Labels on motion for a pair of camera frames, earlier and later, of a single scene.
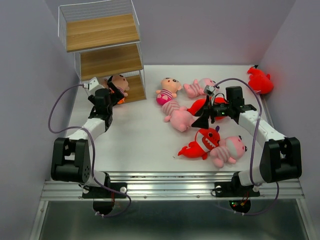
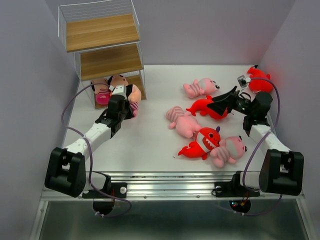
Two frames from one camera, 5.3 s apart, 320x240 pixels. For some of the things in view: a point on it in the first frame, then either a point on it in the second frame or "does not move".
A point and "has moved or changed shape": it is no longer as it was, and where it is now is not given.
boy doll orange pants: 121,101 has moved or changed shape
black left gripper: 116,96 → 129,115
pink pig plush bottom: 230,149 does not move
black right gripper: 202,121 → 219,107
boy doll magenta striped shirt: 170,86 → 133,98
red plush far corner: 259,81 does not move
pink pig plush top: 197,88 does not move
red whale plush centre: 198,105 does not move
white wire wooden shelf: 105,38 does not move
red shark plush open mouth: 206,140 does not move
